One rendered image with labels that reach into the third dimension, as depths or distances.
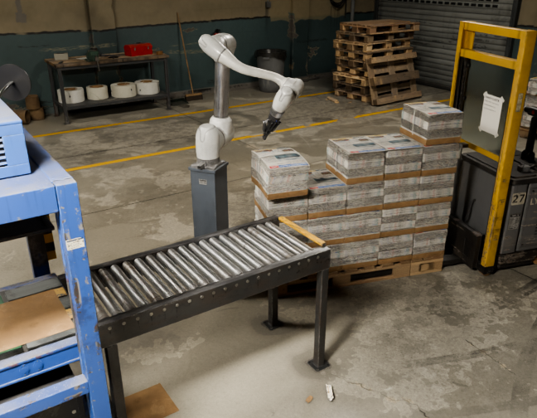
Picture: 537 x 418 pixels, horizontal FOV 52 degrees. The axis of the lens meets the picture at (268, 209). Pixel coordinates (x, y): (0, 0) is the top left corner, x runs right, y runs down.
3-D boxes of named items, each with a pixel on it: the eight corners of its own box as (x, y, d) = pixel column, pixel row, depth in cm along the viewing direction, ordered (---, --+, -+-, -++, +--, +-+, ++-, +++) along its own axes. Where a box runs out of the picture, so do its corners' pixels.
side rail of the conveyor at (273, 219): (274, 231, 355) (274, 214, 350) (279, 235, 351) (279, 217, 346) (60, 294, 287) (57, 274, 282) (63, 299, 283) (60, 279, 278)
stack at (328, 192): (254, 273, 440) (253, 175, 407) (387, 254, 470) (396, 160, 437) (268, 299, 406) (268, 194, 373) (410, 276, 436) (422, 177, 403)
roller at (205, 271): (185, 251, 316) (184, 243, 314) (225, 288, 280) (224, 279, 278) (176, 253, 313) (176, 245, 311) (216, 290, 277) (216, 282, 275)
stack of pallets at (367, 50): (377, 86, 1118) (382, 18, 1065) (414, 94, 1050) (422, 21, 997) (328, 94, 1044) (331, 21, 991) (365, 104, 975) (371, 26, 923)
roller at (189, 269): (174, 254, 313) (173, 246, 311) (214, 292, 277) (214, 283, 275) (166, 256, 310) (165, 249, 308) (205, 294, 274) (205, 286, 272)
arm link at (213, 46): (223, 47, 339) (232, 44, 351) (200, 30, 341) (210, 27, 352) (214, 65, 346) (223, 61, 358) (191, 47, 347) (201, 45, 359)
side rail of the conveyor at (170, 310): (324, 264, 317) (325, 245, 312) (330, 268, 312) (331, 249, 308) (90, 346, 249) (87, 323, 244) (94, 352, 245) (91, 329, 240)
